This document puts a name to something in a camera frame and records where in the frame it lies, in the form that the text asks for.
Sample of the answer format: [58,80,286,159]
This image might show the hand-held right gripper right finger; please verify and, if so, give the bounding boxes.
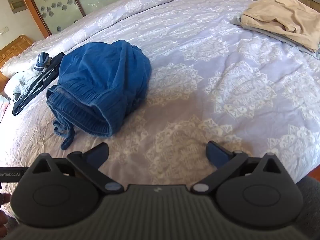
[191,141,287,194]

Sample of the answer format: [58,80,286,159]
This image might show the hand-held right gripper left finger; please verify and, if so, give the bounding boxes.
[32,142,124,194]

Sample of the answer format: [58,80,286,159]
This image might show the blue pants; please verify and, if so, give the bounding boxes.
[46,40,152,151]

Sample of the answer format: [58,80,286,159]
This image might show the person's left hand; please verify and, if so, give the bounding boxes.
[0,192,12,234]

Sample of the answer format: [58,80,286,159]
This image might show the navy striped garment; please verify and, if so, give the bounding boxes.
[12,52,65,117]

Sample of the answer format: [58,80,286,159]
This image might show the grey garment with striped cuff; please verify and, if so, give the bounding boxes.
[4,52,53,100]

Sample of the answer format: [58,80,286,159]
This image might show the person's grey trousers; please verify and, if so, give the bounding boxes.
[296,176,320,240]

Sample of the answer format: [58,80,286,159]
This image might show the wooden headboard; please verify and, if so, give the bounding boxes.
[0,34,34,90]

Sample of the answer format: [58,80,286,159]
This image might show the beige garment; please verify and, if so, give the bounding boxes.
[241,0,320,53]

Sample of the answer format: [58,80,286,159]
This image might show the rolled lilac duvet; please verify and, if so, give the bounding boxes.
[1,0,217,77]

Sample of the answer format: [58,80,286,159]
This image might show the floral glass wall panel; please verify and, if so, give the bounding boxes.
[16,0,155,39]

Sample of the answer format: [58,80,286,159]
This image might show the beige wall switch panel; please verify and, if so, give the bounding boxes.
[8,0,25,13]

